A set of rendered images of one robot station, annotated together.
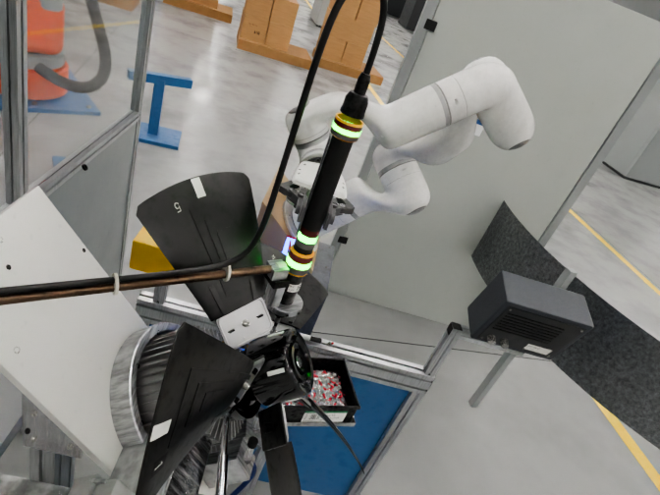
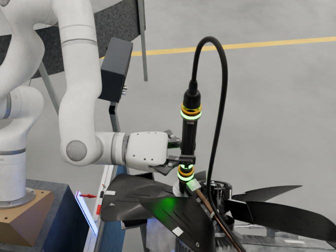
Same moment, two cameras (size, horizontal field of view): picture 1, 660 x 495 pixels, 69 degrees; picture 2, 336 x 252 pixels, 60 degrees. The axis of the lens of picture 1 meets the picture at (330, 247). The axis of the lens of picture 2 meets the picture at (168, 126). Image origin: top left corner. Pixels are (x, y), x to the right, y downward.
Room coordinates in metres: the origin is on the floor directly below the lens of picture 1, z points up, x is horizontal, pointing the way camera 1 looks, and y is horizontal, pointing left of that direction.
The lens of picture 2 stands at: (0.64, 0.47, 2.06)
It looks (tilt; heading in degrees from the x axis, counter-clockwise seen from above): 49 degrees down; 284
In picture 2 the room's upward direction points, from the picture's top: straight up
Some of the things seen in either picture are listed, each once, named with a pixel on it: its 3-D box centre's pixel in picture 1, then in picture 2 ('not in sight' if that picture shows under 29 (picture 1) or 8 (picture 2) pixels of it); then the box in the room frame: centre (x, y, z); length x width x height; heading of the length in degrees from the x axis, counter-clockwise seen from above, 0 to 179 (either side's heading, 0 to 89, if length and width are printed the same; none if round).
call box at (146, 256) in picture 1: (167, 254); not in sight; (1.00, 0.39, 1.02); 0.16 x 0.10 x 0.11; 100
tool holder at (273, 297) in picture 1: (285, 285); (186, 185); (0.69, 0.05, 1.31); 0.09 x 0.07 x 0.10; 135
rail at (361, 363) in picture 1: (290, 345); (100, 213); (1.07, 0.00, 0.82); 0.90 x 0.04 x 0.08; 100
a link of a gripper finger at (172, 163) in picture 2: (296, 202); (181, 163); (0.70, 0.08, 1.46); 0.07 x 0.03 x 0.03; 10
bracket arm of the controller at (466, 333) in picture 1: (486, 339); (116, 95); (1.16, -0.52, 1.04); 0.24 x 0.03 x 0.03; 100
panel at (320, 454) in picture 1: (259, 420); (112, 242); (1.07, 0.00, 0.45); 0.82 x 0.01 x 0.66; 100
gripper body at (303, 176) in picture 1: (317, 186); (145, 150); (0.80, 0.06, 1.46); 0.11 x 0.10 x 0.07; 10
